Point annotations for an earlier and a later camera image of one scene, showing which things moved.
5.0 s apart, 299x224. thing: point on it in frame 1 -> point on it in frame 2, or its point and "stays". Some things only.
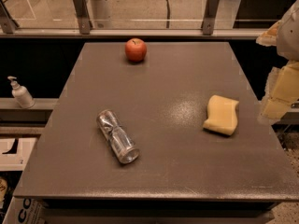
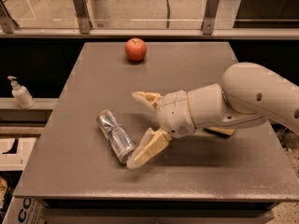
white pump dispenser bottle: x=21 y=94 stays
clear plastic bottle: x=123 y=146 stays
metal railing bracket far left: x=7 y=22 stays
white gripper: x=289 y=38 -> x=173 y=113
